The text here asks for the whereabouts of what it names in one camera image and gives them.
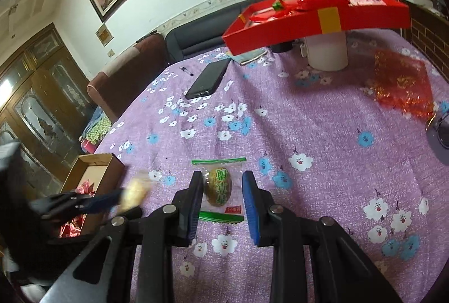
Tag pale notebook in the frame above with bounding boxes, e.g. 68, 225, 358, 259
230, 47, 269, 66

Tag red gift box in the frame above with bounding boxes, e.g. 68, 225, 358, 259
222, 0, 411, 56

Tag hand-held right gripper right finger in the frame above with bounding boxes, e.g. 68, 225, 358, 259
241, 170, 404, 303

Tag dark wooden cabinet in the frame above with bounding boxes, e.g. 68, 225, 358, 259
0, 22, 95, 184

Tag purple floral tablecloth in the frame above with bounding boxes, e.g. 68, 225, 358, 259
81, 30, 449, 303

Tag yellow wall plaque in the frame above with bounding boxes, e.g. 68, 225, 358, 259
96, 24, 114, 46

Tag yellow snack packet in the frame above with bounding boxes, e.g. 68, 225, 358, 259
117, 173, 151, 214

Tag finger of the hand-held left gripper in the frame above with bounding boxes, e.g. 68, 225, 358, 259
30, 188, 123, 219

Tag cardboard box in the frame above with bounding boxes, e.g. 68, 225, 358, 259
58, 153, 126, 238

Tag black cup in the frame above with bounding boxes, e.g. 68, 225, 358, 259
270, 40, 293, 54

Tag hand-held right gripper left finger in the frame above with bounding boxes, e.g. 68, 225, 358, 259
40, 170, 205, 303

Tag black sofa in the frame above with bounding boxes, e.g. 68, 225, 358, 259
165, 0, 355, 65

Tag green pastry packet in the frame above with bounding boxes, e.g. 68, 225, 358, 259
191, 157, 247, 224

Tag eyeglasses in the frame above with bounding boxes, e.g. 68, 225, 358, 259
425, 112, 449, 149

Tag black smartphone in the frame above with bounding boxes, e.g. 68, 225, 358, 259
185, 58, 233, 100

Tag brown armchair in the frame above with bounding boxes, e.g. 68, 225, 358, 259
86, 33, 168, 123

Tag blue floral blanket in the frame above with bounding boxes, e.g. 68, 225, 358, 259
81, 107, 113, 146

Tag white cylindrical container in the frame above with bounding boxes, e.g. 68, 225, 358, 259
303, 30, 349, 71

